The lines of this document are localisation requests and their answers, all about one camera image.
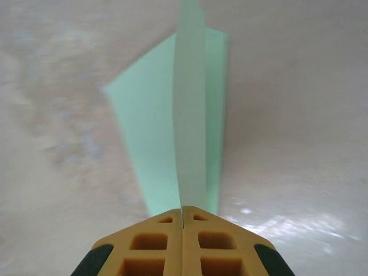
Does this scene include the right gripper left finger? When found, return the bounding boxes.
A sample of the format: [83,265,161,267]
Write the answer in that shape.
[70,208,184,276]

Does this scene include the green paper sheet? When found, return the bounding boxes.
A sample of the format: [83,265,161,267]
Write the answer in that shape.
[103,0,231,219]

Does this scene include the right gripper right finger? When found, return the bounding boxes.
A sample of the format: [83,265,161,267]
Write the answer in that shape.
[182,205,296,276]

